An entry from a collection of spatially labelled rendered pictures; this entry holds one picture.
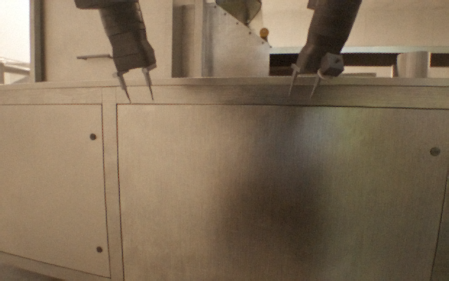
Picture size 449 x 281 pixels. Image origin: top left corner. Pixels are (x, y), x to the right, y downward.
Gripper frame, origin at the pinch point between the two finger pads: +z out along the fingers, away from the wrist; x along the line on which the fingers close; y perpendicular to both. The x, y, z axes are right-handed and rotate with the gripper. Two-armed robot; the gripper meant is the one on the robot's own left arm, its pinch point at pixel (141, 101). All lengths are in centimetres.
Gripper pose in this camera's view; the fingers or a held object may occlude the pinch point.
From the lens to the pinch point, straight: 49.9
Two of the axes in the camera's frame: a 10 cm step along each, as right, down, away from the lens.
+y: 1.2, -4.9, 8.6
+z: 1.5, 8.7, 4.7
